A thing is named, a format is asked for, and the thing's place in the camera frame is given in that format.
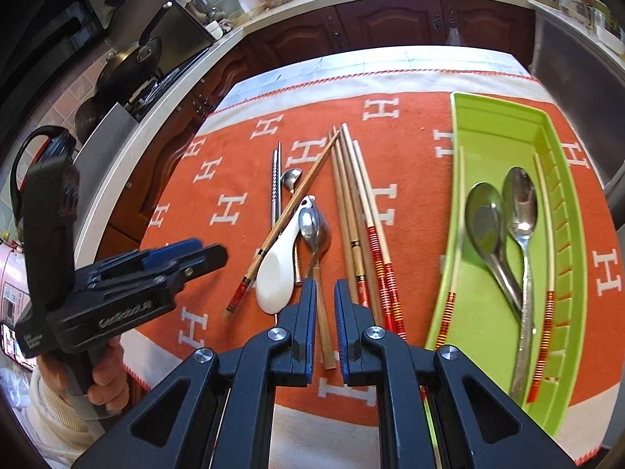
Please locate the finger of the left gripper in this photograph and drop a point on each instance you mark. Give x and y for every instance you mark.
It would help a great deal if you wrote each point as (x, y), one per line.
(170, 276)
(139, 261)

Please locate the bamboo chopstick red striped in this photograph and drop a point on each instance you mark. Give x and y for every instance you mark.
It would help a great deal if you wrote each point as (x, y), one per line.
(384, 296)
(395, 308)

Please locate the bamboo chopstick brown band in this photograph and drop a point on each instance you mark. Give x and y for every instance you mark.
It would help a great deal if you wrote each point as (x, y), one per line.
(343, 224)

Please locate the white sleeve forearm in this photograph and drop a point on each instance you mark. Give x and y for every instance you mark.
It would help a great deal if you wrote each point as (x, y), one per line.
(53, 426)

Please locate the orange H-pattern cloth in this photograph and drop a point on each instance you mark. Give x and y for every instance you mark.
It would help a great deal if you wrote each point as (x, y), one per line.
(402, 119)

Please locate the long steel spoon textured handle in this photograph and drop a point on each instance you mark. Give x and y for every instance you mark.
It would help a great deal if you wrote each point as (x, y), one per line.
(521, 213)

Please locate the small steel spoon gold handle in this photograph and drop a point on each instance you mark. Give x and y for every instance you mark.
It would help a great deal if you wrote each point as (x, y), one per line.
(289, 179)

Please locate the left hand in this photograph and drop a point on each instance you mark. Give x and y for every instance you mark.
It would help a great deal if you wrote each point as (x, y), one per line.
(110, 387)

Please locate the bamboo chopstick red band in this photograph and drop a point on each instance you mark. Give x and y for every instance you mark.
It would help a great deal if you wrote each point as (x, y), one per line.
(359, 273)

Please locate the tray chopstick red striped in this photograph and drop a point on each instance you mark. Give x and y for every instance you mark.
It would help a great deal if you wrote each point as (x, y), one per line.
(547, 324)
(456, 262)

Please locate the steel chopsticks pair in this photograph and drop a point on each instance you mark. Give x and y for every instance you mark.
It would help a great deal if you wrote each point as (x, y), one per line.
(276, 173)

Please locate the green plastic utensil tray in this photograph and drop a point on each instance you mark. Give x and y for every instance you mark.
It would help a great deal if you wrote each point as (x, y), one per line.
(498, 135)

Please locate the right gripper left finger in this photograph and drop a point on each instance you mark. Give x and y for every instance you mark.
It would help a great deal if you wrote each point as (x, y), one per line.
(215, 410)

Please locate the dark wood kitchen cabinets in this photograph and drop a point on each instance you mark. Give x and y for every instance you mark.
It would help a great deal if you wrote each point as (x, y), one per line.
(351, 26)

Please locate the tray chopstick right red striped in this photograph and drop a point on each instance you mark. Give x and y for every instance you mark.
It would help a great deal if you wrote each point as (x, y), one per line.
(547, 324)

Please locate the white ceramic spoon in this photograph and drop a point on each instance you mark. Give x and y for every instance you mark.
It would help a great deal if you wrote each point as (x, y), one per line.
(276, 277)

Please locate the black frying pan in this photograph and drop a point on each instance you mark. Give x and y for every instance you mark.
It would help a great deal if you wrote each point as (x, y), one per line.
(126, 70)

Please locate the steel dishwasher appliance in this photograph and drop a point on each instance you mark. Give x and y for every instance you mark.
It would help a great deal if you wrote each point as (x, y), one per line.
(587, 82)

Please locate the tray chopstick left red striped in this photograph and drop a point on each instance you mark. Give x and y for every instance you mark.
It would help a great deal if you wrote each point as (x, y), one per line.
(456, 262)

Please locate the steel spoon wooden handle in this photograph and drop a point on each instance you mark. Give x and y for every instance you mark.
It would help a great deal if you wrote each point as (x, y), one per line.
(315, 232)

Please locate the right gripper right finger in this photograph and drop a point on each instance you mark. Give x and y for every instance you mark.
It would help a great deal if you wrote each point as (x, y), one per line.
(436, 409)

